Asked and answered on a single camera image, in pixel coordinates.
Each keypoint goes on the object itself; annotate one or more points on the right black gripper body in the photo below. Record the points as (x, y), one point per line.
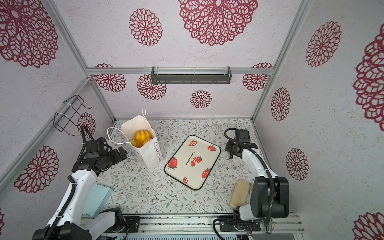
(231, 145)

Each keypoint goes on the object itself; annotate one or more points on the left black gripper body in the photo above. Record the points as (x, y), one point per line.
(114, 157)

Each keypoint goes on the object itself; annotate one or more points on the metal tongs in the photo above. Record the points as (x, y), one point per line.
(231, 158)

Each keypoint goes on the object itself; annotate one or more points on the yellow bun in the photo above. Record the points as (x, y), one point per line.
(143, 135)

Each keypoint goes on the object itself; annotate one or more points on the white paper bag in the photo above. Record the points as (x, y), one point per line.
(150, 153)

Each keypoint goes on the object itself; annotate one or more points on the long braided orange bread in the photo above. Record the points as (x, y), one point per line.
(136, 143)

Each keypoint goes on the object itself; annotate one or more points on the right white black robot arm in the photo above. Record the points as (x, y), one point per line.
(270, 193)

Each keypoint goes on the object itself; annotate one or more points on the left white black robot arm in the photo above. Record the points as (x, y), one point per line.
(96, 157)

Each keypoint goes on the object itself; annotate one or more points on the light green box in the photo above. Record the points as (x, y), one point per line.
(97, 199)

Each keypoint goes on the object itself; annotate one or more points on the beige sponge block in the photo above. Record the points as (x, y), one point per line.
(240, 194)

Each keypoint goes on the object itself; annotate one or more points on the white tray black rim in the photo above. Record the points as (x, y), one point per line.
(192, 163)

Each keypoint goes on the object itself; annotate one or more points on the black wire wall rack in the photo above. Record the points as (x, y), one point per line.
(64, 118)

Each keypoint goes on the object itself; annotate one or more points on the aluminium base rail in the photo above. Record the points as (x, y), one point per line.
(177, 224)

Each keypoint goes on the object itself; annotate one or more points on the metal handled tool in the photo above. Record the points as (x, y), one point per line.
(269, 224)

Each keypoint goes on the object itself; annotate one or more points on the black wall shelf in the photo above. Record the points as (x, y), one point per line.
(191, 76)

